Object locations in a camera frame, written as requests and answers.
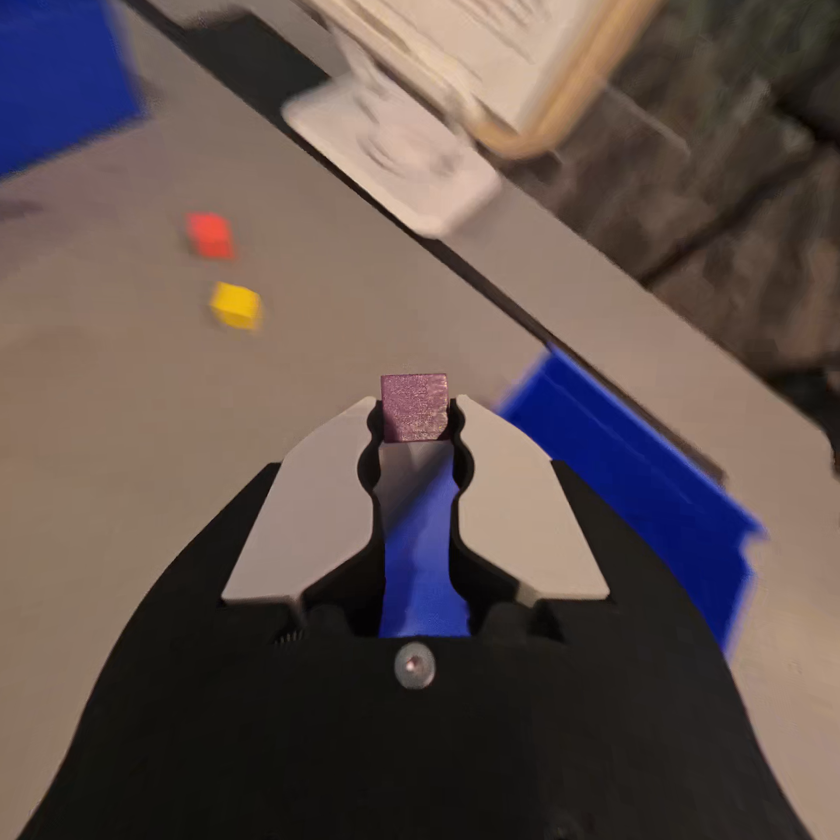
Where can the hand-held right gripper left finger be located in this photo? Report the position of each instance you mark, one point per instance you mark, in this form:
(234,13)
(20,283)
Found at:
(308,525)

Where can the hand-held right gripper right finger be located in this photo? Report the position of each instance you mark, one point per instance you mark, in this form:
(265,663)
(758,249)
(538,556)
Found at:
(525,525)

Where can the blue plastic storage bin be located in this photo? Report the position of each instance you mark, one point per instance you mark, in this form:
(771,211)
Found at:
(59,79)
(623,459)

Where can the purple wooden cube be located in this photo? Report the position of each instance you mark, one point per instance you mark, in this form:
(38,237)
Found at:
(415,407)

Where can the yellow wooden cube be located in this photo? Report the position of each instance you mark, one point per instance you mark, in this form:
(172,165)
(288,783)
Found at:
(236,305)

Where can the orange wooden cube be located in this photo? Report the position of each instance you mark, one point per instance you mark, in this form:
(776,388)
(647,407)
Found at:
(210,235)

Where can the printed instruction sheet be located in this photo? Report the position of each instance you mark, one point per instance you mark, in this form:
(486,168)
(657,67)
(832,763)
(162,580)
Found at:
(472,39)

